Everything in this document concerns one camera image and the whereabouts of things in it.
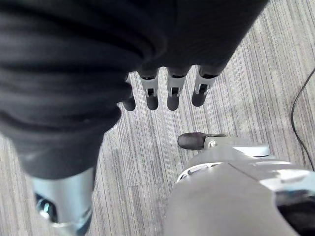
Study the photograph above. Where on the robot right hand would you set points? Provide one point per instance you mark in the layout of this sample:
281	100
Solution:
73	73

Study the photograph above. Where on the dark robot foot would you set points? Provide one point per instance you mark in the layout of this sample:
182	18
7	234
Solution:
191	140

